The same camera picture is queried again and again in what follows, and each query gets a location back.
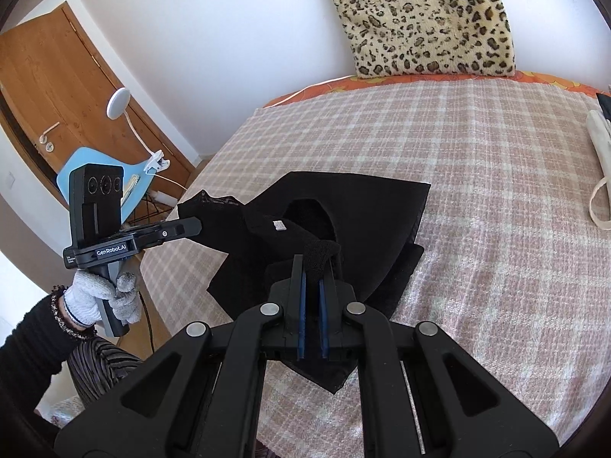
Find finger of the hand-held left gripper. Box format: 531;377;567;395
125;217;202;251

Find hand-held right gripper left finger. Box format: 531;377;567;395
55;254;306;458

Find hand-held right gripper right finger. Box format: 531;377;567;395
317;271;559;458

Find black t-shirt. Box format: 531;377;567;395
178;171;432;394

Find person's left forearm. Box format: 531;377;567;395
0;293;84;421

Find person's left hand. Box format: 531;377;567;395
63;271;142;328

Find light blue chair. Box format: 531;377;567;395
56;148;182;225

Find white clip lamp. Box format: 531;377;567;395
106;87;171;175

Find wooden door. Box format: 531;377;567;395
0;2;196;201

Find person's striped garment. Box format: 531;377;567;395
67;336;144;408

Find beige plaid blanket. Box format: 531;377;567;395
138;75;607;444

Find leopard print cushion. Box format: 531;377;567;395
315;0;516;79

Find orange bed sheet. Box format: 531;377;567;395
262;71;600;108

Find white tote bag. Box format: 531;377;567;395
586;110;611;225

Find white lamp cable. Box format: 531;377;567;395
153;173;192;192

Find metal door handle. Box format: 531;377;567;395
36;121;60;153

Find black cable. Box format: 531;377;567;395
137;291;156;360

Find beaded bracelet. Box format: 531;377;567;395
52;286;101;342

